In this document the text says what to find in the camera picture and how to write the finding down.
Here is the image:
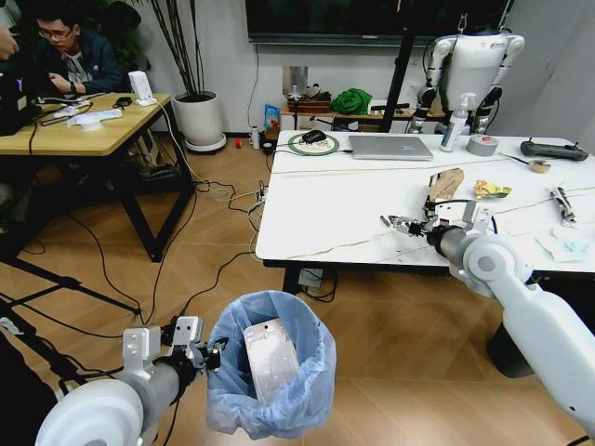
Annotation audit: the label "grey power box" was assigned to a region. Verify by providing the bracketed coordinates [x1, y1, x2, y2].
[298, 268, 323, 293]

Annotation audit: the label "clear spray bottle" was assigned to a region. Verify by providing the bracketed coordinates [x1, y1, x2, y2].
[439, 92, 478, 153]

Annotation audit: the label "trash bin with blue bag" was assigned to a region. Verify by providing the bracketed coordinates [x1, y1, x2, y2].
[205, 290, 337, 440]

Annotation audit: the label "yellow crumpled wrapper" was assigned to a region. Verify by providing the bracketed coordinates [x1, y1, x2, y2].
[472, 179, 513, 201]

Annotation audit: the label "brown box of items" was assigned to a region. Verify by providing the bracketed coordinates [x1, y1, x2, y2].
[286, 85, 333, 115]

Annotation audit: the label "person's hand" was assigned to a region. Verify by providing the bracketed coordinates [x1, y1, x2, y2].
[0, 26, 20, 60]

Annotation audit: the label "wooden desk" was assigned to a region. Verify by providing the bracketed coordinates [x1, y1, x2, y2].
[0, 92, 197, 264]

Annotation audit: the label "tall green plant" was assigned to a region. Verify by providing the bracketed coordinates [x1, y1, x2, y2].
[92, 0, 209, 99]

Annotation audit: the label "black box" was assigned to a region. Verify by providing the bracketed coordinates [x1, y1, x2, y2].
[0, 64, 44, 137]

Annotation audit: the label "dark crumpled wrapper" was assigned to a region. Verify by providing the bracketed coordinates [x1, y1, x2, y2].
[549, 186, 578, 229]

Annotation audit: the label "white humanoid robot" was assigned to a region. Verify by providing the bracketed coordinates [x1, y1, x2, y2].
[407, 26, 527, 137]

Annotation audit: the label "white plant pot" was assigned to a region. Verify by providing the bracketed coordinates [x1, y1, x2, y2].
[172, 90, 228, 153]

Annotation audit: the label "black remote controller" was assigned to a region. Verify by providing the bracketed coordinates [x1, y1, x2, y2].
[519, 140, 589, 163]

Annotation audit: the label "white table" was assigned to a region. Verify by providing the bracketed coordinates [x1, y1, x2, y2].
[255, 129, 595, 296]

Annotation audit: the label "person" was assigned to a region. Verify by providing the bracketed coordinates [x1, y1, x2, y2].
[33, 5, 126, 95]

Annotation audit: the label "white papers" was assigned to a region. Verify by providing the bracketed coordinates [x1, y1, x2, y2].
[39, 95, 123, 127]

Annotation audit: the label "green cloth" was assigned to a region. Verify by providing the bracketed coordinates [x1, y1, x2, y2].
[330, 87, 375, 115]

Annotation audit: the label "silver laptop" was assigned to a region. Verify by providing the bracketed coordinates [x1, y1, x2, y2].
[348, 134, 435, 163]

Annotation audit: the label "black wall screen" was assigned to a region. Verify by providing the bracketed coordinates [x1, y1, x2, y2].
[245, 0, 514, 47]

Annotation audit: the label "grey duct tape roll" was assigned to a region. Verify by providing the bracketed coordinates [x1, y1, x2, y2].
[466, 135, 500, 158]

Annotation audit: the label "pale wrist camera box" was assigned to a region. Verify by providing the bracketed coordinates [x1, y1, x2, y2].
[435, 202, 466, 225]
[173, 316, 205, 348]

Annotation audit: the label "black tripod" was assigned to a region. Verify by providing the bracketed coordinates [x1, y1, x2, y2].
[0, 257, 143, 387]

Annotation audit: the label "brown paper bag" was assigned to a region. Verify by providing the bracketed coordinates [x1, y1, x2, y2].
[424, 167, 467, 219]

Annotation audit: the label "black stand pole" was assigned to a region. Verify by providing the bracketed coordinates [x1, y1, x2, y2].
[379, 26, 416, 136]

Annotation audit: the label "white upright device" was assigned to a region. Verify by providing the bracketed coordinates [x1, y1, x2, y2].
[126, 70, 158, 108]

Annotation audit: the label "white tissue packet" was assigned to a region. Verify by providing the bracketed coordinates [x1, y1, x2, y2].
[534, 228, 592, 263]

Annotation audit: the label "silver flat panel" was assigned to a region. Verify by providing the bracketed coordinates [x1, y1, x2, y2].
[243, 317, 301, 401]

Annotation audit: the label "round green white mouse pad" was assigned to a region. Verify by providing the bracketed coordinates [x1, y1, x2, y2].
[287, 130, 342, 156]

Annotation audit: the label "blue picture book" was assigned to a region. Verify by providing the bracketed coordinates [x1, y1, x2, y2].
[262, 102, 282, 132]

